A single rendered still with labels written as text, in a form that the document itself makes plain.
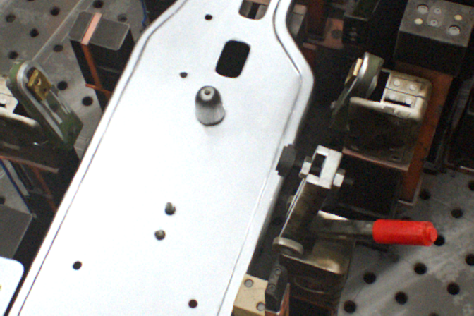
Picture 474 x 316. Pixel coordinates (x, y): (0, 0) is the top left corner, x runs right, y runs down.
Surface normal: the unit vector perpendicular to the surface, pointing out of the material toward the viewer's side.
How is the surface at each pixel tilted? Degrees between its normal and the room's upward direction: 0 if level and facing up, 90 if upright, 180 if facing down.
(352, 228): 33
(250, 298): 0
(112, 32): 0
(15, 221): 0
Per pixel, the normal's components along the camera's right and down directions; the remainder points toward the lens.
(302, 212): -0.33, 0.85
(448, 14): -0.05, -0.45
